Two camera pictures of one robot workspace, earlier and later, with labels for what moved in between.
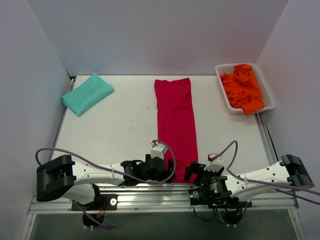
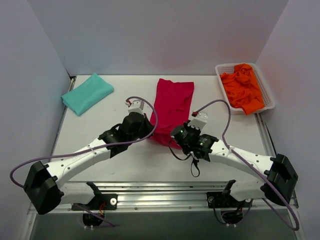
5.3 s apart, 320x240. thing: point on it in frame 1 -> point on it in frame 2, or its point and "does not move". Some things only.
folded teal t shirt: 89,92 does not move
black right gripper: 194,170 -> 176,132
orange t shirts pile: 242,88 does not move
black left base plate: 102,202 does not move
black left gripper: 166,170 -> 144,124
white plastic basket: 268,101 does not move
